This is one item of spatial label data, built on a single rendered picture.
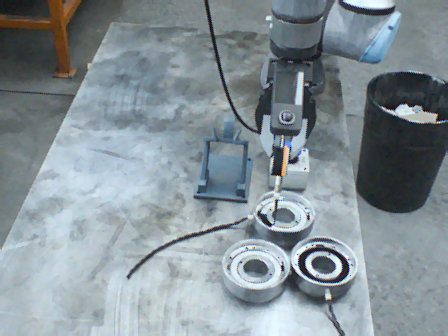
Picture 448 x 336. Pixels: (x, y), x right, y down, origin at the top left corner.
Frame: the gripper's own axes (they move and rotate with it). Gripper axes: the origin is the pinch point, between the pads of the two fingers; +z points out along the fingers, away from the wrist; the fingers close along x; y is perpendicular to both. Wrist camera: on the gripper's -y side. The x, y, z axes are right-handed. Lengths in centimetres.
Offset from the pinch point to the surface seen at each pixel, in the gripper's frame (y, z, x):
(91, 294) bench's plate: -22.9, 13.1, 26.9
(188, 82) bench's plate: 41.5, 13.5, 22.5
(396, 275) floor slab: 63, 94, -43
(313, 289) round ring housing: -19.1, 10.6, -6.9
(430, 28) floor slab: 252, 95, -79
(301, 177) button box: 7.1, 10.3, -4.3
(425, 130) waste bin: 91, 54, -47
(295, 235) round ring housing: -8.4, 10.1, -3.7
